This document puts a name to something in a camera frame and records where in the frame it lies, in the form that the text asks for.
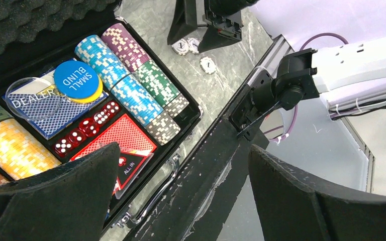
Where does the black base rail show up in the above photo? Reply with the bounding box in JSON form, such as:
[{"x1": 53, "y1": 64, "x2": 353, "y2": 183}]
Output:
[{"x1": 126, "y1": 35, "x2": 293, "y2": 240}]

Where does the yellow dealer button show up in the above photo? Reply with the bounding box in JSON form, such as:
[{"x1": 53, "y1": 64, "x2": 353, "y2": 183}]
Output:
[{"x1": 69, "y1": 77, "x2": 103, "y2": 104}]

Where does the white poker chip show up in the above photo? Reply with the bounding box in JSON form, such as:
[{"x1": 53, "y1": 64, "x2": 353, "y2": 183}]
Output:
[
  {"x1": 171, "y1": 39, "x2": 189, "y2": 56},
  {"x1": 200, "y1": 56, "x2": 217, "y2": 74},
  {"x1": 187, "y1": 37, "x2": 200, "y2": 55}
]

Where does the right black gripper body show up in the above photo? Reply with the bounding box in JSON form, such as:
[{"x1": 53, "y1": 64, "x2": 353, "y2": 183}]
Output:
[{"x1": 196, "y1": 1, "x2": 257, "y2": 42}]

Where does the green yellow blue chip column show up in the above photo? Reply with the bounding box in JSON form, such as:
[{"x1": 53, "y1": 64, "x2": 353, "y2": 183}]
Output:
[{"x1": 0, "y1": 106, "x2": 61, "y2": 180}]

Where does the red triangle card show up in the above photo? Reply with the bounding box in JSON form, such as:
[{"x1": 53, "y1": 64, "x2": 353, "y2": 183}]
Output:
[{"x1": 113, "y1": 150, "x2": 154, "y2": 199}]

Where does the light blue chip column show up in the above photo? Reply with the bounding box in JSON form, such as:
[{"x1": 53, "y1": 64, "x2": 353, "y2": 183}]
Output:
[{"x1": 74, "y1": 35, "x2": 181, "y2": 145}]

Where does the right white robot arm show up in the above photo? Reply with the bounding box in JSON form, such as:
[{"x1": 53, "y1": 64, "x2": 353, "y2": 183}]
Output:
[{"x1": 198, "y1": 1, "x2": 386, "y2": 112}]

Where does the black poker chip case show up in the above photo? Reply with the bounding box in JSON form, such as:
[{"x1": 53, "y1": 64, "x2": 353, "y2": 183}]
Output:
[{"x1": 0, "y1": 1, "x2": 200, "y2": 240}]

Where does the blue dealer button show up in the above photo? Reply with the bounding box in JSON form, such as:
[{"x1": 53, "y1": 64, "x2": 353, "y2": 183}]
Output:
[{"x1": 53, "y1": 60, "x2": 100, "y2": 99}]

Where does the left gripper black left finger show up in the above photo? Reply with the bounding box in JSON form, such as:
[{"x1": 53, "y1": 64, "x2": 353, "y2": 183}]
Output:
[{"x1": 0, "y1": 142, "x2": 120, "y2": 240}]

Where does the pink green chip column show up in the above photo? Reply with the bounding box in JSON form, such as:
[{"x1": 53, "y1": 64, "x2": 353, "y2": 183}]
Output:
[{"x1": 101, "y1": 23, "x2": 189, "y2": 117}]

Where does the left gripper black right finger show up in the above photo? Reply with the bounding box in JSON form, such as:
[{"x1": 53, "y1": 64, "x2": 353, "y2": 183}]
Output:
[{"x1": 248, "y1": 145, "x2": 386, "y2": 240}]

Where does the clear dealer button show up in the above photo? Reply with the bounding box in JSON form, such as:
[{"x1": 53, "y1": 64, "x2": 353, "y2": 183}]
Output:
[{"x1": 2, "y1": 77, "x2": 65, "y2": 121}]

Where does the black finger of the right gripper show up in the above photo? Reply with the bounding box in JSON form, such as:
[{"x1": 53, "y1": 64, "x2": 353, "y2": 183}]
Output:
[
  {"x1": 198, "y1": 27, "x2": 233, "y2": 53},
  {"x1": 167, "y1": 0, "x2": 198, "y2": 45}
]

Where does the red dice row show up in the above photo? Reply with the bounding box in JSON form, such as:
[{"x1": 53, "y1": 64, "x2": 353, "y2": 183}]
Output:
[{"x1": 53, "y1": 100, "x2": 121, "y2": 158}]

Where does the blue playing card deck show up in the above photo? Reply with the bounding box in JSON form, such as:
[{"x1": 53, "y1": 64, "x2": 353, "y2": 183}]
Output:
[{"x1": 2, "y1": 68, "x2": 109, "y2": 140}]

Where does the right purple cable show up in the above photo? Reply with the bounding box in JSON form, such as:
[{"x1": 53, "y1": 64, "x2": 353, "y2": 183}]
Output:
[{"x1": 263, "y1": 32, "x2": 350, "y2": 144}]

